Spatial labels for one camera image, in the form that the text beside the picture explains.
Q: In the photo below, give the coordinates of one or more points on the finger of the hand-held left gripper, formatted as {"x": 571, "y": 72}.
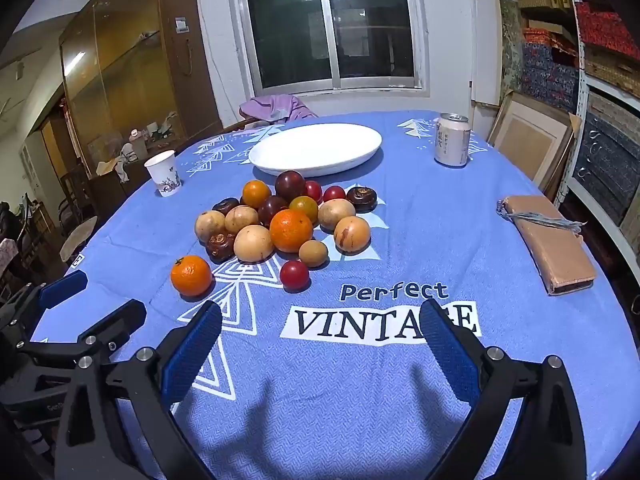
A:
{"x": 117, "y": 320}
{"x": 62, "y": 287}

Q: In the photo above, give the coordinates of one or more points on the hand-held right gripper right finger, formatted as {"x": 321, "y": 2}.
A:
{"x": 450, "y": 355}

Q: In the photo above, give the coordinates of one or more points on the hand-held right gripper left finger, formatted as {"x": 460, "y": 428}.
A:
{"x": 192, "y": 355}

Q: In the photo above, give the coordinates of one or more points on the small mandarin with green stem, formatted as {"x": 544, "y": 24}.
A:
{"x": 191, "y": 276}

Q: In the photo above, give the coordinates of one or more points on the dark brown water chestnut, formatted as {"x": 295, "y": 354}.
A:
{"x": 220, "y": 248}
{"x": 361, "y": 199}
{"x": 224, "y": 205}

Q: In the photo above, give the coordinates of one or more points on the red tomato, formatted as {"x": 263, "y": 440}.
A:
{"x": 315, "y": 192}
{"x": 294, "y": 275}
{"x": 334, "y": 193}

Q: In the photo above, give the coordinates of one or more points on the red-streaked tan fruit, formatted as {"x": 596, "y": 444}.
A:
{"x": 352, "y": 234}

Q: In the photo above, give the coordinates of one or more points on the small tan round fruit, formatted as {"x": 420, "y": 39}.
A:
{"x": 313, "y": 253}

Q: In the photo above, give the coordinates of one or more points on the large orange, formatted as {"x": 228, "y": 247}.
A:
{"x": 291, "y": 231}

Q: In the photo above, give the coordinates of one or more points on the dark purple plum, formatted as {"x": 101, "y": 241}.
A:
{"x": 290, "y": 185}
{"x": 271, "y": 208}

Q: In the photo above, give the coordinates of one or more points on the orange tomato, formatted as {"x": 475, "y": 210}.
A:
{"x": 256, "y": 194}

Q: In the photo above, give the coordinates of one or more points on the yellow-orange tomato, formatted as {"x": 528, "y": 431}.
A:
{"x": 305, "y": 206}

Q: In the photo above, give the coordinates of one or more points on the white oval plate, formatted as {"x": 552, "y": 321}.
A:
{"x": 315, "y": 147}

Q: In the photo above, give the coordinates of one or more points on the blue printed tablecloth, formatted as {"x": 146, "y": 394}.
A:
{"x": 500, "y": 260}

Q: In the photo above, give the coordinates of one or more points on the brown pouch with tassel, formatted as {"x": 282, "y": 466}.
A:
{"x": 550, "y": 240}

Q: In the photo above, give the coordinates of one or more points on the floral paper cup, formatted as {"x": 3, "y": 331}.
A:
{"x": 161, "y": 170}

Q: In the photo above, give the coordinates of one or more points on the white plastic bottle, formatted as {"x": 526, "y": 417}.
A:
{"x": 136, "y": 144}

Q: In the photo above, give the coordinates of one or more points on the white beverage can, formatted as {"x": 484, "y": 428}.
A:
{"x": 452, "y": 142}

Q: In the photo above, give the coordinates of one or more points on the wooden chair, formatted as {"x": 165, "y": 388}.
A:
{"x": 240, "y": 124}

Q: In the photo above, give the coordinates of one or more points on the wooden glass cabinet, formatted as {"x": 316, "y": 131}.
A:
{"x": 125, "y": 60}

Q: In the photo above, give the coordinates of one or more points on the purple garment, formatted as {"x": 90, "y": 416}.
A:
{"x": 272, "y": 107}

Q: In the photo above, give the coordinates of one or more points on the white metal shelf rack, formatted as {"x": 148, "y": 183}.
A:
{"x": 582, "y": 85}

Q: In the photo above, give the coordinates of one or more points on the stack of patterned boxes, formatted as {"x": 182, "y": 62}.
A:
{"x": 550, "y": 70}

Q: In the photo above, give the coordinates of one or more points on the mottled green panel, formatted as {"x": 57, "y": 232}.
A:
{"x": 511, "y": 50}

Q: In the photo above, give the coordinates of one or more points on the white leaning board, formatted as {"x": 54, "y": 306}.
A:
{"x": 485, "y": 45}

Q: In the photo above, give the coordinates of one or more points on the sliding glass window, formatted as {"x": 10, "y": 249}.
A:
{"x": 300, "y": 25}

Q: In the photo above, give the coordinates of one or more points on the wooden picture frame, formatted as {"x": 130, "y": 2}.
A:
{"x": 530, "y": 135}

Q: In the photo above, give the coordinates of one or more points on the wall switch plate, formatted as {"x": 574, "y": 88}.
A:
{"x": 181, "y": 25}

